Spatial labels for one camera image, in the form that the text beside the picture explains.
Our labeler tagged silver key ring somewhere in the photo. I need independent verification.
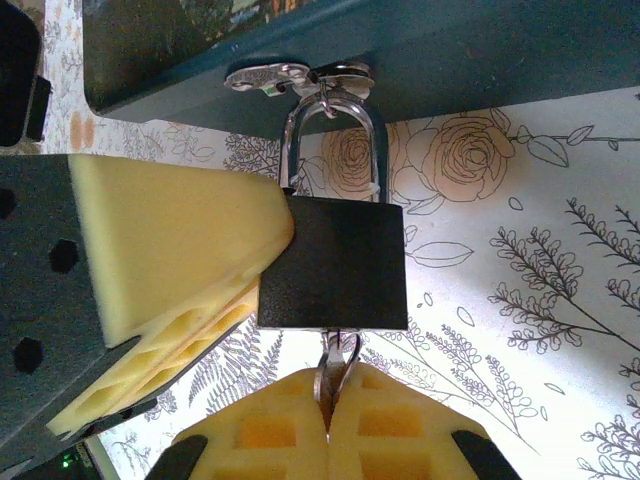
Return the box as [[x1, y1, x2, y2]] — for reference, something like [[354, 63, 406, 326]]
[[298, 82, 339, 120]]

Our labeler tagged black padlock silver shackle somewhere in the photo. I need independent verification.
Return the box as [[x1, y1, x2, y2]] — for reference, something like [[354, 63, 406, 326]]
[[257, 94, 410, 332]]

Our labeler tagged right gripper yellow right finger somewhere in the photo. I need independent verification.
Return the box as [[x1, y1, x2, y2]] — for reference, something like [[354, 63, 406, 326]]
[[327, 360, 524, 480]]

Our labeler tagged floral tablecloth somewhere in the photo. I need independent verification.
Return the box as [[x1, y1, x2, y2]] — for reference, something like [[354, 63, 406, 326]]
[[42, 0, 640, 480]]

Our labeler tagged blue starry night tin box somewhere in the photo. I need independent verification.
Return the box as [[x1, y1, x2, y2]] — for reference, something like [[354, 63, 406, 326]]
[[82, 0, 640, 140]]

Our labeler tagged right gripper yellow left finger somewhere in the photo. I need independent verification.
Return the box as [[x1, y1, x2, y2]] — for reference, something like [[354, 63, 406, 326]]
[[144, 367, 332, 480]]

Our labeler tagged spare silver key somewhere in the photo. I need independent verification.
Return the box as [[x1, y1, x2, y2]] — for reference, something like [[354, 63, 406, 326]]
[[223, 60, 312, 97]]

